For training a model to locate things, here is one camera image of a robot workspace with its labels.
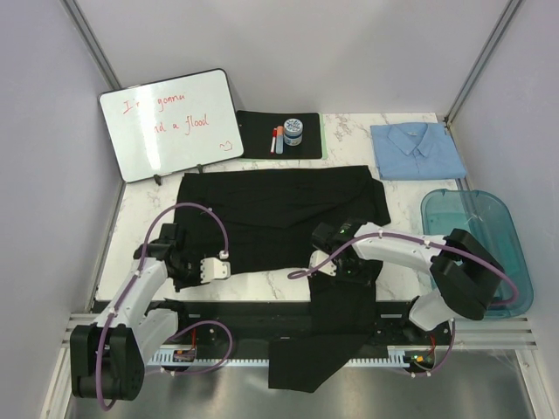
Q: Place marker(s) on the folded blue shirt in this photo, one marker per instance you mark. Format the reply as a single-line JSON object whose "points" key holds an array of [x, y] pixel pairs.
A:
{"points": [[416, 151]]}

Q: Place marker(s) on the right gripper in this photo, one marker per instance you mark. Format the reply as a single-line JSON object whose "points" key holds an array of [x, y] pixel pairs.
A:
{"points": [[364, 278]]}

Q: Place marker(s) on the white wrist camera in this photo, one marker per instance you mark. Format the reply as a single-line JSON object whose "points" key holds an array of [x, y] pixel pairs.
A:
{"points": [[215, 268], [321, 262]]}

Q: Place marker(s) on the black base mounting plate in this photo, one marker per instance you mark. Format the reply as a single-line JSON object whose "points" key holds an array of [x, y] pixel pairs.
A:
{"points": [[332, 334]]}

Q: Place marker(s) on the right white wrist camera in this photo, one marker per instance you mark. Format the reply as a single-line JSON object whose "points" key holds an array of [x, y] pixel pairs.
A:
{"points": [[321, 262]]}

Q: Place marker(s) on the light blue cable duct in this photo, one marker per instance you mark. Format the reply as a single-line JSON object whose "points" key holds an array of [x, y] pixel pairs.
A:
{"points": [[168, 357]]}

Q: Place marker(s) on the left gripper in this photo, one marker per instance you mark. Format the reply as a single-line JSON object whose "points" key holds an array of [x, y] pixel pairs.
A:
{"points": [[196, 280]]}

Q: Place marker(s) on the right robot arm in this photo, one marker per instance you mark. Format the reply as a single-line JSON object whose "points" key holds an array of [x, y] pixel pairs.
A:
{"points": [[465, 274]]}

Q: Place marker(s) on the black mat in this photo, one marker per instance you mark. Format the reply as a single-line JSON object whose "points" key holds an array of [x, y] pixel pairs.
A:
{"points": [[256, 131]]}

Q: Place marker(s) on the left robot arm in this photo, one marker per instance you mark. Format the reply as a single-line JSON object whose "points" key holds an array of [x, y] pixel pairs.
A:
{"points": [[108, 357]]}

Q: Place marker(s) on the teal transparent plastic bin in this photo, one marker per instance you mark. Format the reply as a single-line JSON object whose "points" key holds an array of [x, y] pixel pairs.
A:
{"points": [[488, 219]]}

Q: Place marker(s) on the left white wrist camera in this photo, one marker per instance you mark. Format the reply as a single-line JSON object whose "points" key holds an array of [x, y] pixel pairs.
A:
{"points": [[215, 268]]}

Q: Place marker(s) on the blue lidded jar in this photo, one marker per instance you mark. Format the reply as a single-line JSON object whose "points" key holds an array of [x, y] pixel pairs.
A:
{"points": [[292, 132]]}

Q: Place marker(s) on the red marker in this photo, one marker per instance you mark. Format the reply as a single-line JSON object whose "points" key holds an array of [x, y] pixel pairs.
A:
{"points": [[273, 142]]}

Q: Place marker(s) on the aluminium rail frame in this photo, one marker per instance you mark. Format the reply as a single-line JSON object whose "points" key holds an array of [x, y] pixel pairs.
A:
{"points": [[493, 334]]}

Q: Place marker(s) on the white dry erase board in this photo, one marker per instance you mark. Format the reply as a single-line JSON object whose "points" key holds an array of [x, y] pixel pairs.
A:
{"points": [[172, 125]]}

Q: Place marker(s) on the black long sleeve shirt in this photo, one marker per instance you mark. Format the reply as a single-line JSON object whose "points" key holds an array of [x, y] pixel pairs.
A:
{"points": [[265, 219]]}

